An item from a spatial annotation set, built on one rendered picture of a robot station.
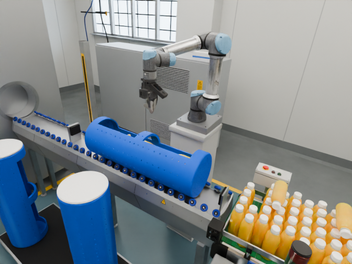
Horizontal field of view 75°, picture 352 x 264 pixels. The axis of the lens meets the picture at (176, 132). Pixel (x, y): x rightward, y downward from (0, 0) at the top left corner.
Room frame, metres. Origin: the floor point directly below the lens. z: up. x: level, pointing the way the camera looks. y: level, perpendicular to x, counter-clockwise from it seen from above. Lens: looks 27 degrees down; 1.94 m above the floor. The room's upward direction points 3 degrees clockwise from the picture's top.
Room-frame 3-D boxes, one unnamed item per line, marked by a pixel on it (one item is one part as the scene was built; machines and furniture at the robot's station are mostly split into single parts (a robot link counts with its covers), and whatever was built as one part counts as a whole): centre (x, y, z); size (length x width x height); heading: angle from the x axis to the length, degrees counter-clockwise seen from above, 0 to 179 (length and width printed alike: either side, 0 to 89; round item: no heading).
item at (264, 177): (1.17, -0.62, 1.05); 0.20 x 0.10 x 0.10; 60
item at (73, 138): (1.70, 0.85, 1.00); 0.10 x 0.04 x 0.15; 150
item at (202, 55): (3.08, -0.29, 1.48); 0.24 x 0.12 x 0.08; 65
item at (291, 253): (0.52, -0.45, 1.23); 0.06 x 0.06 x 0.04
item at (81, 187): (1.02, 0.52, 1.03); 0.28 x 0.28 x 0.01
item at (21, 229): (1.36, 1.24, 0.59); 0.28 x 0.28 x 0.88
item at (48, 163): (2.11, 1.42, 0.31); 0.06 x 0.06 x 0.63; 60
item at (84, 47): (2.06, 0.82, 0.85); 0.06 x 0.06 x 1.70; 60
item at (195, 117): (1.68, -0.16, 1.25); 0.15 x 0.15 x 0.10
